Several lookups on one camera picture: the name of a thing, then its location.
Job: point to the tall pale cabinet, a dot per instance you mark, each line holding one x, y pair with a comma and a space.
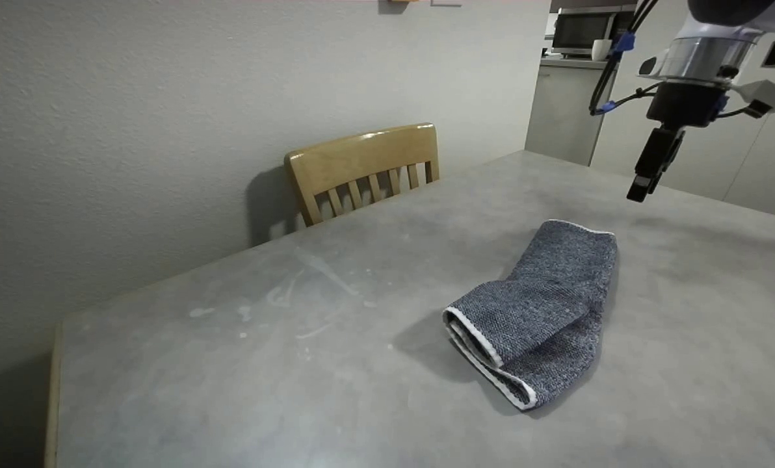
564, 113

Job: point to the microwave oven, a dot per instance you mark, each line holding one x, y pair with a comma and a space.
582, 31

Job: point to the white and blue wrist camera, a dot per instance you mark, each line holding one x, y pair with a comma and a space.
768, 94

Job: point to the grey towel with white trim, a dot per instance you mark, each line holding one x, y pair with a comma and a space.
544, 302

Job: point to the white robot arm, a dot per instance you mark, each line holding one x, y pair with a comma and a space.
716, 52

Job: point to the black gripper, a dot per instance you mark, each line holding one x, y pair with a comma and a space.
686, 104

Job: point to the wooden chair with short slats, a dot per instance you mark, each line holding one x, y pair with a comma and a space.
362, 154

